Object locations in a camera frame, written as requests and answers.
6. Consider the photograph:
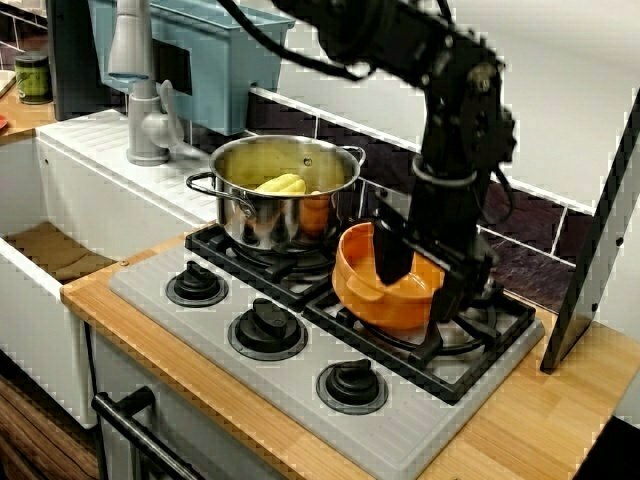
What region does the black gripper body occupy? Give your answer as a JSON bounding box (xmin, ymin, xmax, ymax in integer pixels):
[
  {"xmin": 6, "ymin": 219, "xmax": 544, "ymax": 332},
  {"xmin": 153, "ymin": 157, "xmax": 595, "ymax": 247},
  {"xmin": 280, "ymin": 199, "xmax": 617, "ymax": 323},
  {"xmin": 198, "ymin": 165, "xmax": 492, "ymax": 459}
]
[{"xmin": 375, "ymin": 179, "xmax": 499, "ymax": 281}]

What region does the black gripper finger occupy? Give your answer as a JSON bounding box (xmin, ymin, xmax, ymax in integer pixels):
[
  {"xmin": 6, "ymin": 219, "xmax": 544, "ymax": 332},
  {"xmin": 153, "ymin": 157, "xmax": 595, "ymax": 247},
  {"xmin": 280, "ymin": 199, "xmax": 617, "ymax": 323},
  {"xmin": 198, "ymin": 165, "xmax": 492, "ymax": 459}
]
[
  {"xmin": 430, "ymin": 266, "xmax": 495, "ymax": 322},
  {"xmin": 373, "ymin": 218, "xmax": 418, "ymax": 288}
]

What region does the orange plastic pot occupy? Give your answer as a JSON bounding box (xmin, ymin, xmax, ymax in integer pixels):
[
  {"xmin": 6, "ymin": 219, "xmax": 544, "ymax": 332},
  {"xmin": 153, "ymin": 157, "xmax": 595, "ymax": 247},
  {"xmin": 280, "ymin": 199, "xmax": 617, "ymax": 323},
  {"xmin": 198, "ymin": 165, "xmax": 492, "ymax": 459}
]
[{"xmin": 332, "ymin": 221, "xmax": 446, "ymax": 331}]

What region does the stainless steel pot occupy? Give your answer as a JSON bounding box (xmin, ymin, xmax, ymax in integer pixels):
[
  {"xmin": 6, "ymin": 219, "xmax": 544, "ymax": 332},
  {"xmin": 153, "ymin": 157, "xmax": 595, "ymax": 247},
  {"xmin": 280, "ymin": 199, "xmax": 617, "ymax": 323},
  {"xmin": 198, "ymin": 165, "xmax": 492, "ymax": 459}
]
[{"xmin": 185, "ymin": 134, "xmax": 367, "ymax": 251}]

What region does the yellow toy corn cob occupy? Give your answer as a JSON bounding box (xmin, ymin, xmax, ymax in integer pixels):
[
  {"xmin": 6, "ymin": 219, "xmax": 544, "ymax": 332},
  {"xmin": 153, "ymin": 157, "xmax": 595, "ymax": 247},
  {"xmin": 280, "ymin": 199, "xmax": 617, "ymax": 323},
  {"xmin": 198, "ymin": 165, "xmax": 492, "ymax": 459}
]
[{"xmin": 253, "ymin": 172, "xmax": 307, "ymax": 196}]

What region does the black burner grate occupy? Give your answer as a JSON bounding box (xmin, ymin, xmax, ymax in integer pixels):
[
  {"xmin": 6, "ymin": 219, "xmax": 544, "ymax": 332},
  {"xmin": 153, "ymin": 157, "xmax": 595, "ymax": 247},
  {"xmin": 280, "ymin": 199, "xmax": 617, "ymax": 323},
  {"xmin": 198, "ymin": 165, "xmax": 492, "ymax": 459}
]
[
  {"xmin": 302, "ymin": 269, "xmax": 537, "ymax": 406},
  {"xmin": 184, "ymin": 222, "xmax": 351, "ymax": 314}
]

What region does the black stove knob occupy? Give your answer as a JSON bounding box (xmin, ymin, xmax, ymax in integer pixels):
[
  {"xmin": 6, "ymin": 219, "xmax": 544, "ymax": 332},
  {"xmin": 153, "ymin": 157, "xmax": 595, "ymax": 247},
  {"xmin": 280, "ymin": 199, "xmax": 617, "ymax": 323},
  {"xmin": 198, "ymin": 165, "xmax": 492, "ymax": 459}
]
[
  {"xmin": 315, "ymin": 358, "xmax": 390, "ymax": 416},
  {"xmin": 227, "ymin": 298, "xmax": 310, "ymax": 362},
  {"xmin": 165, "ymin": 260, "xmax": 230, "ymax": 308}
]

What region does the dark side panel board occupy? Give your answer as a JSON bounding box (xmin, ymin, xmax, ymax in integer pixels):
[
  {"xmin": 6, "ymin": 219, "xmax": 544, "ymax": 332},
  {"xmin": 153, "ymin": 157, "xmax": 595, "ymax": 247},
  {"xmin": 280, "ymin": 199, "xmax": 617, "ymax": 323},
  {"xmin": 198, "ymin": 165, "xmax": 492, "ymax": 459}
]
[{"xmin": 539, "ymin": 89, "xmax": 640, "ymax": 375}]

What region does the wooden stove countertop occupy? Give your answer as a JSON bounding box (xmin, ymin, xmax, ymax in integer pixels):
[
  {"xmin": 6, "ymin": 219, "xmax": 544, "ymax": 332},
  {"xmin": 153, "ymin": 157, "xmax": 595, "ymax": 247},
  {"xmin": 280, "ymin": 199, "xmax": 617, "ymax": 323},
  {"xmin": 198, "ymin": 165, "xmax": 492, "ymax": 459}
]
[{"xmin": 60, "ymin": 232, "xmax": 640, "ymax": 480}]

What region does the grey stove top plate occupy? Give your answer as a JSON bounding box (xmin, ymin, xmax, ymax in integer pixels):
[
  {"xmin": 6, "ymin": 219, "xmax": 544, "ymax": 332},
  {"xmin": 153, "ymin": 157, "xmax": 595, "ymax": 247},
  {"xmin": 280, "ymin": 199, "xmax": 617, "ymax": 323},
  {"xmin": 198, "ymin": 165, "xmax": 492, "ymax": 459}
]
[{"xmin": 108, "ymin": 234, "xmax": 546, "ymax": 480}]

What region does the teal plastic bin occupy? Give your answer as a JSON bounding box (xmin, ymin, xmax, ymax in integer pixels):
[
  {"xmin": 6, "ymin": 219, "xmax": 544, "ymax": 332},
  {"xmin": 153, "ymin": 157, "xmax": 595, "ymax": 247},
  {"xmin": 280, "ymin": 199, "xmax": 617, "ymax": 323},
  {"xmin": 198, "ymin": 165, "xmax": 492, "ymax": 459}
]
[{"xmin": 88, "ymin": 0, "xmax": 296, "ymax": 137}]

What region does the grey toy faucet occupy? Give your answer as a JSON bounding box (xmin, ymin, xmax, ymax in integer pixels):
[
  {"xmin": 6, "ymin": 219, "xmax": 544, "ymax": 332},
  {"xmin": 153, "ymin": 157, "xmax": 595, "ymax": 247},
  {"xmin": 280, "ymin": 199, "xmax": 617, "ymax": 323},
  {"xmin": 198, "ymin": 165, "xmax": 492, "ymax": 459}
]
[{"xmin": 107, "ymin": 0, "xmax": 211, "ymax": 168}]

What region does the white toy oven cabinet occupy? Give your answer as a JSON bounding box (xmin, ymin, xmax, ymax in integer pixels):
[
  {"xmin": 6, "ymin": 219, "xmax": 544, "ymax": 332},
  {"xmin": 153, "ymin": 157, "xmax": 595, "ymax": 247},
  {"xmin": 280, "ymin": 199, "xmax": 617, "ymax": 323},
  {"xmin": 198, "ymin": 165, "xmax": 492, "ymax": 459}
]
[{"xmin": 82, "ymin": 322, "xmax": 281, "ymax": 480}]

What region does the white sink basin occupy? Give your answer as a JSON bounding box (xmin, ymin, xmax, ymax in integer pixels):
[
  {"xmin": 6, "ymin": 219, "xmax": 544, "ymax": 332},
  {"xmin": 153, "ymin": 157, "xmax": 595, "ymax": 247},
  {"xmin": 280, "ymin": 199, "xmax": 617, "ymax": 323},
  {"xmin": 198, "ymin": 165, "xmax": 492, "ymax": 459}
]
[{"xmin": 0, "ymin": 109, "xmax": 221, "ymax": 431}]

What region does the black upright panel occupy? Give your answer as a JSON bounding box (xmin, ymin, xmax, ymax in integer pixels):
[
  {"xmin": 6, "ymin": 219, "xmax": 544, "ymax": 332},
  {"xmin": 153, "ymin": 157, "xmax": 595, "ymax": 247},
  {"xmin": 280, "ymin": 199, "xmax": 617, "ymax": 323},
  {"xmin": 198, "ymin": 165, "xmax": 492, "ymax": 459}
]
[{"xmin": 47, "ymin": 0, "xmax": 126, "ymax": 122}]

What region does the wooden side counter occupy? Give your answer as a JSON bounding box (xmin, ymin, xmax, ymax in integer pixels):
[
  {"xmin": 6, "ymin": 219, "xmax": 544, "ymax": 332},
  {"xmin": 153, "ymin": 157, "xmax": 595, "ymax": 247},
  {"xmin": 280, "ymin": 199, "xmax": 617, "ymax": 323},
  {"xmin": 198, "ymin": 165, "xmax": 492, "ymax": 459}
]
[{"xmin": 0, "ymin": 74, "xmax": 56, "ymax": 146}]

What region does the green tin can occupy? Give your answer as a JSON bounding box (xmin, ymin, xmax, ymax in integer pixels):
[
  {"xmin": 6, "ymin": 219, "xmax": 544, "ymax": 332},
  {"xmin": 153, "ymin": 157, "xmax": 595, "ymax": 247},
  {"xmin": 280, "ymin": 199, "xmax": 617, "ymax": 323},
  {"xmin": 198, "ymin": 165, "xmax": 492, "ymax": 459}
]
[{"xmin": 13, "ymin": 53, "xmax": 53, "ymax": 106}]

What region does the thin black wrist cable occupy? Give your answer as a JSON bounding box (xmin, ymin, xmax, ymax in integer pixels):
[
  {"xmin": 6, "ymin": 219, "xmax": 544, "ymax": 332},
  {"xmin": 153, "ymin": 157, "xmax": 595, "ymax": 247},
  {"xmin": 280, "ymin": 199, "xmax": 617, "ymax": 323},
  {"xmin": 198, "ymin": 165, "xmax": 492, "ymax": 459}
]
[{"xmin": 479, "ymin": 164, "xmax": 517, "ymax": 226}]

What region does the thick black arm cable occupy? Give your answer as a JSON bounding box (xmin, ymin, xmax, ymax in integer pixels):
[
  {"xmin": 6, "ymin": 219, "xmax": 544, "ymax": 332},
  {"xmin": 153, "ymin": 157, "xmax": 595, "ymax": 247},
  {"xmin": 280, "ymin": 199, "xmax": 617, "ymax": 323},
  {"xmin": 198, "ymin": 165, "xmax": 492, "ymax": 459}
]
[{"xmin": 217, "ymin": 0, "xmax": 366, "ymax": 84}]

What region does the black oven door handle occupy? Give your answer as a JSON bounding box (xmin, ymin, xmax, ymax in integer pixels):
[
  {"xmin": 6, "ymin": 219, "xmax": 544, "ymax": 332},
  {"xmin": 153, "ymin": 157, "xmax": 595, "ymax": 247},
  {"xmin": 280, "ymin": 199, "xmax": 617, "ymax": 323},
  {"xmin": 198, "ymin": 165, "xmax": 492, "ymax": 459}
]
[{"xmin": 91, "ymin": 385, "xmax": 201, "ymax": 480}]

